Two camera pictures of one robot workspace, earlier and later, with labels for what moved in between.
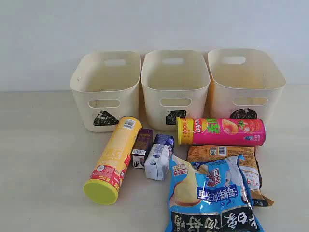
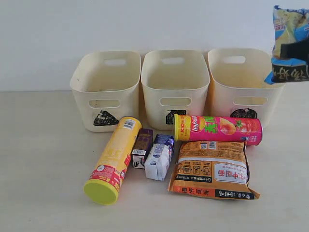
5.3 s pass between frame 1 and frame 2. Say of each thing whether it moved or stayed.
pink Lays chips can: stayed
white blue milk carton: stayed
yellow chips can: stayed
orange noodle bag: moved
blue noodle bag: moved
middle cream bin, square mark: stayed
